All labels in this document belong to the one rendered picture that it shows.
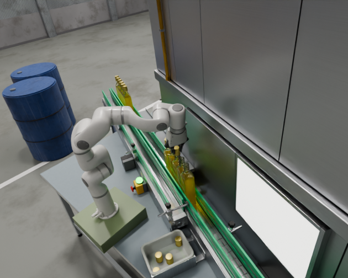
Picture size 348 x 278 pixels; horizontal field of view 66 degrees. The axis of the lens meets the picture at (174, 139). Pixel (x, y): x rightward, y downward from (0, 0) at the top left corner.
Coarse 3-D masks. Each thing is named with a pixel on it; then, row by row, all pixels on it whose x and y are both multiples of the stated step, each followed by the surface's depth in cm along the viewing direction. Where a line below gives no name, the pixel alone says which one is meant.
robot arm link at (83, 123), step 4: (84, 120) 124; (88, 120) 124; (76, 124) 126; (80, 124) 123; (84, 124) 121; (88, 124) 122; (76, 128) 126; (80, 128) 120; (84, 128) 119; (72, 132) 126; (76, 132) 120; (72, 136) 126; (72, 140) 126; (72, 144) 126; (72, 148) 127; (76, 148) 126; (76, 152) 126; (80, 152) 126; (84, 152) 127
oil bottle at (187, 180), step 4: (184, 176) 135; (188, 176) 135; (192, 176) 135; (184, 180) 135; (188, 180) 136; (192, 180) 137; (184, 184) 137; (188, 184) 137; (192, 184) 138; (184, 188) 139; (188, 188) 138; (192, 188) 140; (184, 192) 141; (188, 192) 140; (192, 192) 141; (188, 196) 141; (192, 196) 143; (192, 200) 144
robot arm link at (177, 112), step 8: (160, 104) 121; (168, 104) 122; (176, 104) 122; (152, 112) 122; (168, 112) 121; (176, 112) 118; (184, 112) 120; (176, 120) 121; (184, 120) 124; (176, 128) 125
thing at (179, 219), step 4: (184, 212) 141; (176, 216) 139; (180, 216) 139; (184, 216) 139; (176, 220) 138; (180, 220) 139; (184, 220) 140; (172, 224) 138; (176, 224) 139; (180, 224) 140; (184, 224) 141; (172, 228) 140; (176, 228) 141
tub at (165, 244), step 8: (176, 232) 137; (152, 240) 134; (160, 240) 135; (168, 240) 138; (184, 240) 133; (144, 248) 132; (152, 248) 135; (160, 248) 138; (168, 248) 137; (176, 248) 137; (184, 248) 136; (144, 256) 127; (152, 256) 135; (176, 256) 133; (184, 256) 133; (192, 256) 125; (152, 264) 131; (160, 264) 131; (176, 264) 123; (152, 272) 120; (160, 272) 120
